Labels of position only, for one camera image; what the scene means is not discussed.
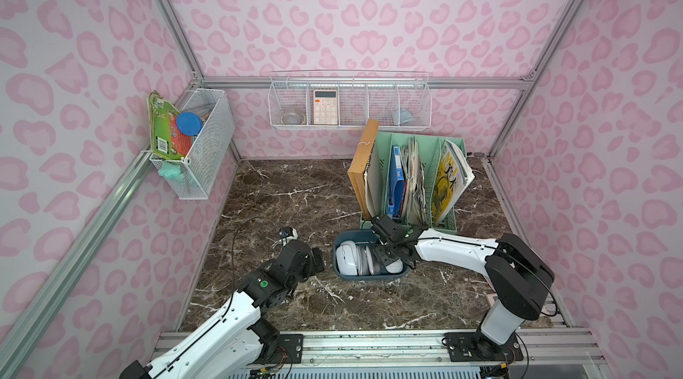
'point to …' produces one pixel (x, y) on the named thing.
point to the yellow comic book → (456, 173)
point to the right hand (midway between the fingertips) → (384, 249)
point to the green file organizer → (429, 146)
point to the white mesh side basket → (192, 177)
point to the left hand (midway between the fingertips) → (310, 252)
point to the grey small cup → (403, 116)
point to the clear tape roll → (293, 118)
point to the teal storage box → (361, 236)
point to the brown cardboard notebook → (357, 168)
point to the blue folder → (396, 192)
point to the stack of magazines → (414, 206)
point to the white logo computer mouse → (347, 258)
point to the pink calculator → (325, 107)
